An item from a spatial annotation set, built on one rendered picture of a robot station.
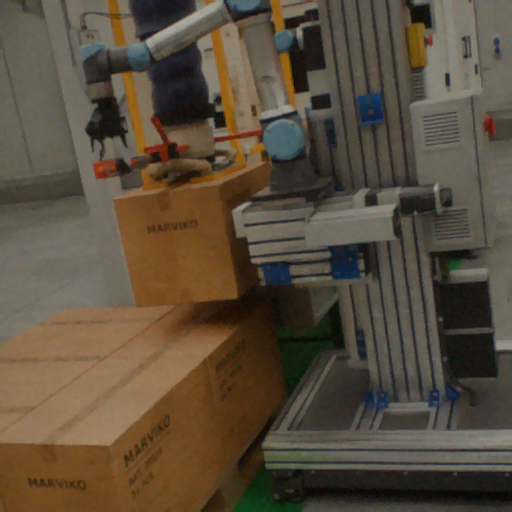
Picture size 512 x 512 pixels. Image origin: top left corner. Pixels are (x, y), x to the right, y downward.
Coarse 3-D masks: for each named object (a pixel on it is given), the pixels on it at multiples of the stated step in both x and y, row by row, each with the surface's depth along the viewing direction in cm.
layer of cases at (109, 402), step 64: (64, 320) 324; (128, 320) 307; (192, 320) 292; (256, 320) 290; (0, 384) 258; (64, 384) 247; (128, 384) 237; (192, 384) 240; (256, 384) 286; (0, 448) 212; (64, 448) 203; (128, 448) 206; (192, 448) 238
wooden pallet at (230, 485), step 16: (272, 416) 300; (256, 432) 282; (256, 448) 295; (240, 464) 285; (256, 464) 283; (224, 480) 256; (240, 480) 267; (208, 496) 245; (224, 496) 255; (240, 496) 267
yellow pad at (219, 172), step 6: (216, 168) 288; (222, 168) 283; (228, 168) 284; (234, 168) 286; (240, 168) 293; (198, 174) 275; (204, 174) 272; (210, 174) 271; (216, 174) 271; (222, 174) 274; (192, 180) 271; (198, 180) 270; (204, 180) 270; (210, 180) 269
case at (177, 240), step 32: (160, 192) 262; (192, 192) 257; (224, 192) 259; (256, 192) 290; (128, 224) 268; (160, 224) 264; (192, 224) 261; (224, 224) 257; (128, 256) 271; (160, 256) 267; (192, 256) 264; (224, 256) 260; (160, 288) 271; (192, 288) 267; (224, 288) 263
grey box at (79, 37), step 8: (72, 32) 383; (80, 32) 384; (88, 32) 390; (96, 32) 397; (72, 40) 384; (80, 40) 384; (88, 40) 389; (96, 40) 396; (80, 56) 385; (80, 64) 386; (80, 72) 387; (80, 80) 389
